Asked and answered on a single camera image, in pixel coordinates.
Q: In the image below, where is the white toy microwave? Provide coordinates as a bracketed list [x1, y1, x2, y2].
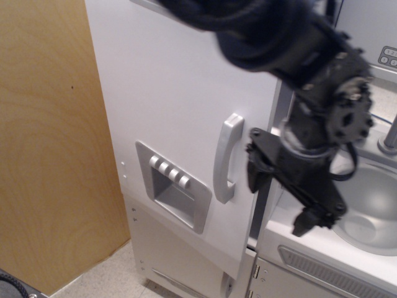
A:
[336, 0, 396, 81]

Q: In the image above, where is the white lower freezer door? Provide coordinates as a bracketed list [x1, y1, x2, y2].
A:
[124, 196, 256, 297]

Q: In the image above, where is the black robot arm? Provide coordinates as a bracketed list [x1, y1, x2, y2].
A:
[162, 1, 373, 237]

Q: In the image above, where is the grey fridge door handle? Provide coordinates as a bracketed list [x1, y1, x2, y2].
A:
[213, 113, 244, 204]

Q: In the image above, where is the grey toy sink basin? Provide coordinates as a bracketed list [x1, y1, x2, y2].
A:
[333, 164, 396, 256]

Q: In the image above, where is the grey ice dispenser panel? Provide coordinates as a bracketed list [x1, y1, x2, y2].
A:
[135, 141, 212, 234]

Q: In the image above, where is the wooden plywood board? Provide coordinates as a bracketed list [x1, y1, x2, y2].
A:
[1, 1, 129, 294]

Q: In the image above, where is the black base corner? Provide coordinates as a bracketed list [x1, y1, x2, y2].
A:
[1, 270, 48, 298]

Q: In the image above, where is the metal door hinge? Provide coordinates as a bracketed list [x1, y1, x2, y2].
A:
[252, 264, 260, 279]

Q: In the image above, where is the white toy fridge door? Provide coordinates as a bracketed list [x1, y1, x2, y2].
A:
[86, 1, 280, 278]

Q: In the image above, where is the blue cable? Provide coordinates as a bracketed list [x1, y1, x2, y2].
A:
[371, 113, 395, 125]

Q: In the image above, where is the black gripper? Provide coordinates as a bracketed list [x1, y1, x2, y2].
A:
[246, 128, 347, 237]

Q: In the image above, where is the grey lower door handle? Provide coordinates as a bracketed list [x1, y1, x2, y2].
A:
[220, 272, 234, 298]

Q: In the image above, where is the grey toy faucet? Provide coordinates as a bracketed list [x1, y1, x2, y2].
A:
[350, 113, 397, 162]

